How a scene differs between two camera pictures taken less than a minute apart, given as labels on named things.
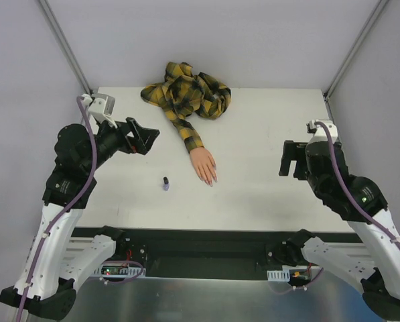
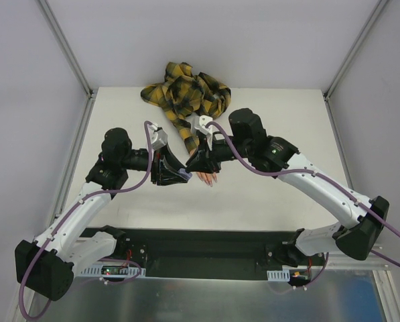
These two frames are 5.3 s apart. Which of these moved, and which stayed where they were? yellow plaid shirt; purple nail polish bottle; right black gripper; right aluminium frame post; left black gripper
Moved: right black gripper; left black gripper; purple nail polish bottle
Stayed: right aluminium frame post; yellow plaid shirt
